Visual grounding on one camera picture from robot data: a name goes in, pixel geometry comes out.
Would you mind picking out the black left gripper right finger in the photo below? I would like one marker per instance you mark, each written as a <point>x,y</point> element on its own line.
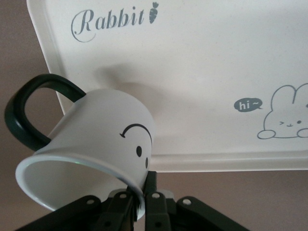
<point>163,211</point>

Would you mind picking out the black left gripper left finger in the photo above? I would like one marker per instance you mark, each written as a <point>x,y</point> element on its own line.
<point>96,214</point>

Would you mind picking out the cream rabbit print tray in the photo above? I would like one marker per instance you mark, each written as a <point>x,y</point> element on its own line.
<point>192,60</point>

